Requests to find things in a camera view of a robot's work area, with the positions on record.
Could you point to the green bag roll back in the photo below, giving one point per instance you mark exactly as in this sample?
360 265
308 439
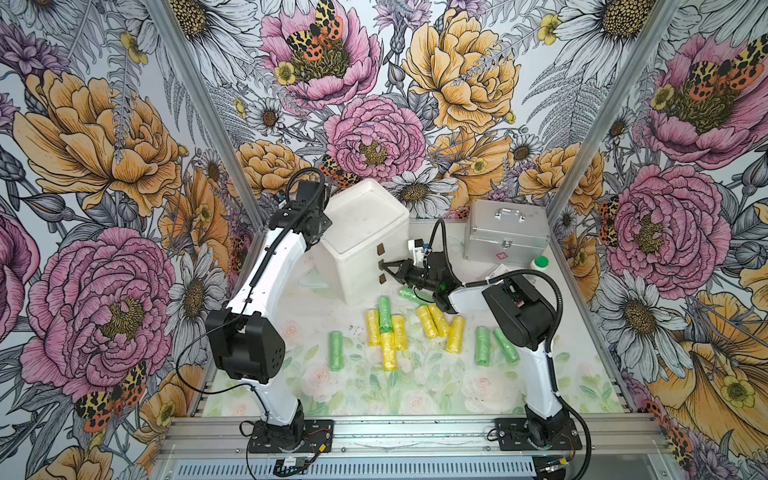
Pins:
408 294

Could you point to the white bottle green cap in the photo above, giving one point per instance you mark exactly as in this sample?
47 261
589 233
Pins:
540 263

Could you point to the red white small box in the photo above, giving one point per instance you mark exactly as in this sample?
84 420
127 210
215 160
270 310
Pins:
497 271

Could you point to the green bag roll far left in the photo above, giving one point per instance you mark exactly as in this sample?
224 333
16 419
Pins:
336 355

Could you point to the yellow bag roll front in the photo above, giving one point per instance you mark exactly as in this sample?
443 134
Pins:
389 359

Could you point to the floral table mat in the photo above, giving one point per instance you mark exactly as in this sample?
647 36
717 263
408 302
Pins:
428 380

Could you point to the white plastic drawer cabinet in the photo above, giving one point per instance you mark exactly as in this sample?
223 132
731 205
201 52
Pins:
368 226

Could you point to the aluminium front rail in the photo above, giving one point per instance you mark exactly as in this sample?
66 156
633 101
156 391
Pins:
621 446

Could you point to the silver aluminium case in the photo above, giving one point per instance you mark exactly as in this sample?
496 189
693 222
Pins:
505 233

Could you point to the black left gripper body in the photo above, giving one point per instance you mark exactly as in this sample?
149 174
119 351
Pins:
325 224

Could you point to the green bag roll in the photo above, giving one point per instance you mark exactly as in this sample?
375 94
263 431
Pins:
508 350
482 346
385 314
336 355
408 294

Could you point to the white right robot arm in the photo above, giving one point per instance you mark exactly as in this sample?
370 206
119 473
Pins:
527 306

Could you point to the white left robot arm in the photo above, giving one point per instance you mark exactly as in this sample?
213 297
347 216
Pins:
245 344

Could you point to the green bag roll far right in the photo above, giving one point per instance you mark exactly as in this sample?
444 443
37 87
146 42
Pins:
508 350

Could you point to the green bag roll centre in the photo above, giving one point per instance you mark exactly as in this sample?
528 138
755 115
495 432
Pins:
385 314

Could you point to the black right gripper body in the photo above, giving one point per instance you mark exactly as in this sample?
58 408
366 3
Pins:
418 277

